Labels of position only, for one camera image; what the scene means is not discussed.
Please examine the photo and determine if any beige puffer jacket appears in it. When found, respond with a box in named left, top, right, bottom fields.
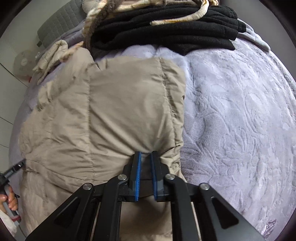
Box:
left=19, top=48, right=186, bottom=232

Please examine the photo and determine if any white wardrobe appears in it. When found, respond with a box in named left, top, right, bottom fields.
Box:
left=1, top=37, right=27, bottom=171

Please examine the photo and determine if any person's left hand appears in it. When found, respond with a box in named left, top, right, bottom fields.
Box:
left=0, top=186, right=18, bottom=214

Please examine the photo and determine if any grey quilted headboard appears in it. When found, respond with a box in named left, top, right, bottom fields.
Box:
left=37, top=0, right=86, bottom=48

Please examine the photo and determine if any white electric fan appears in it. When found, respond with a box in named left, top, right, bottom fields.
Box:
left=13, top=50, right=36, bottom=81

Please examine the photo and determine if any folded cream puffer jacket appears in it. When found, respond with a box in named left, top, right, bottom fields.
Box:
left=33, top=40, right=68, bottom=85

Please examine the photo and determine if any purple embossed bedspread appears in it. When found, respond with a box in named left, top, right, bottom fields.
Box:
left=11, top=27, right=295, bottom=240

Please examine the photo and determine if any black fleece garment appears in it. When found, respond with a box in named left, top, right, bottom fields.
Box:
left=88, top=4, right=246, bottom=55

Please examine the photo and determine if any white sleeve forearm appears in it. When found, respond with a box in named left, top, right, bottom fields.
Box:
left=0, top=210, right=17, bottom=237

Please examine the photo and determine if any beige striped robe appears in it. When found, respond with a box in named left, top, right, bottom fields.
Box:
left=61, top=0, right=219, bottom=63

